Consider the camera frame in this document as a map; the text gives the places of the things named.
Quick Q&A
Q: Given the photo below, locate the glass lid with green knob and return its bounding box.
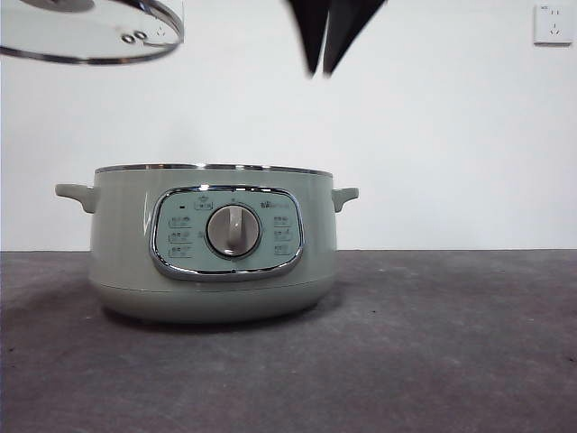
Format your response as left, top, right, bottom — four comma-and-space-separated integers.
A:
0, 0, 185, 66

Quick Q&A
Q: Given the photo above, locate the pale green electric pot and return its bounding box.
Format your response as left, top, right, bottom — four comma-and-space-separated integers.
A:
54, 162, 361, 325

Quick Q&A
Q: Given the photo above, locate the white wall socket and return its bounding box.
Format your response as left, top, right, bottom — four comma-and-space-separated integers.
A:
148, 0, 185, 44
533, 4, 573, 47

